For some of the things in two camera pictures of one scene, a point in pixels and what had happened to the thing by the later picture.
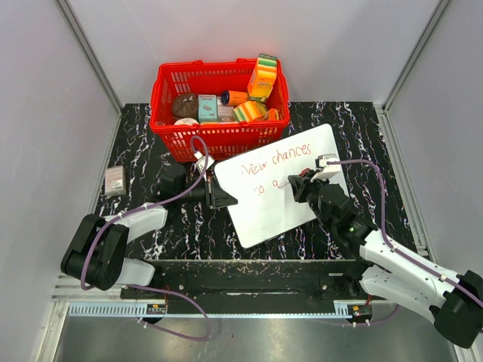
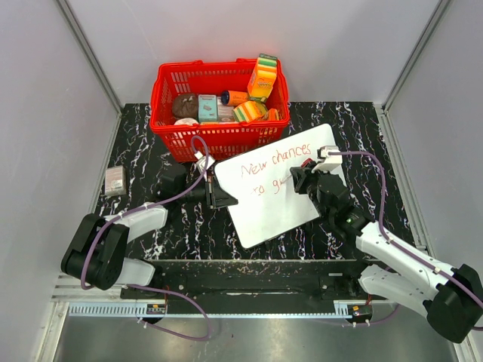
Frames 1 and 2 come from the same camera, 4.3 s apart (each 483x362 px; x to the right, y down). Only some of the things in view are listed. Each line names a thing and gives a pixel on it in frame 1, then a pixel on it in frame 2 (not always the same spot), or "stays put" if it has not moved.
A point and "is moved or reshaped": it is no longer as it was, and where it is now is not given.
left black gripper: [215, 196] stays put
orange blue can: [233, 98] stays put
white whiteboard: [257, 179] stays put
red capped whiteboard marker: [303, 173] is moved or reshaped
